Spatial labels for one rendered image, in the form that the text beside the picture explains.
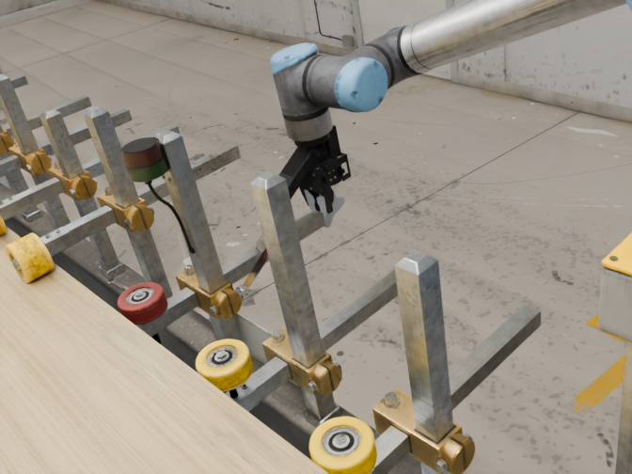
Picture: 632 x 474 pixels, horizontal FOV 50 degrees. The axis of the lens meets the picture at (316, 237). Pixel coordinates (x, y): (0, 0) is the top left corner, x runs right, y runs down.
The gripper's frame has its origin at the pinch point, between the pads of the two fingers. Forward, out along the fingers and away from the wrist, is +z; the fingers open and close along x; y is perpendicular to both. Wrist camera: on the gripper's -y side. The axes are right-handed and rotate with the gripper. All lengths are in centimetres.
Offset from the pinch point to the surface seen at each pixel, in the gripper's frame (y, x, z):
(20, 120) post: -30, 69, -24
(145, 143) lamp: -32.9, -5.2, -35.4
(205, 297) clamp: -32.5, -5.4, -4.8
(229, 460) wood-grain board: -52, -42, -9
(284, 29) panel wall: 264, 357, 78
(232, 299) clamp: -29.3, -9.0, -3.8
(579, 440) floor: 43, -34, 85
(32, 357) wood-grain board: -61, 0, -10
